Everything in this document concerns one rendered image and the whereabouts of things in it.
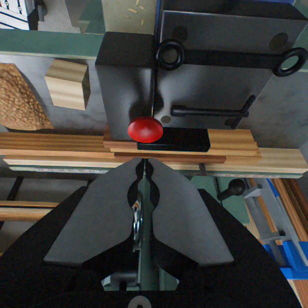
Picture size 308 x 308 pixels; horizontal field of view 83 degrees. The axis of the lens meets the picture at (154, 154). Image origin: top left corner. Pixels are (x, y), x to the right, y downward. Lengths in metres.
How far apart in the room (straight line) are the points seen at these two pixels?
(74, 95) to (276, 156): 0.39
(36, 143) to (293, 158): 0.51
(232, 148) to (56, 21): 1.17
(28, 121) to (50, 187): 2.69
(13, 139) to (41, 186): 2.67
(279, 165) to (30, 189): 3.00
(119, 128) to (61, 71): 0.12
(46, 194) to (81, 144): 2.65
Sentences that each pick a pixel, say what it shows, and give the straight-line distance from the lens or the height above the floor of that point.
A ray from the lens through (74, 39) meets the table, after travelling 0.30.
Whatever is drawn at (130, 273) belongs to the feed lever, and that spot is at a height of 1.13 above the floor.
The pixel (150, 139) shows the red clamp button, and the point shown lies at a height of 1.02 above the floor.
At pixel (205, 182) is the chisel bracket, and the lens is 0.27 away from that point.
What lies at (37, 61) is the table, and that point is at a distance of 0.29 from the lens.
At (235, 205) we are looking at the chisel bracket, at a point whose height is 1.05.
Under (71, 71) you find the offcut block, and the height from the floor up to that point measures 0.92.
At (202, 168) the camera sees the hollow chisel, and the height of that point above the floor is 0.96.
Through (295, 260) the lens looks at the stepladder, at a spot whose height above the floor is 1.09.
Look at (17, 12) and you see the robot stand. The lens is 1.10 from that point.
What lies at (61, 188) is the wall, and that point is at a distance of 2.95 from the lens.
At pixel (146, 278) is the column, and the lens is 0.47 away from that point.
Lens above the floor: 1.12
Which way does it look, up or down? 33 degrees down
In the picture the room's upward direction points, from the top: 180 degrees counter-clockwise
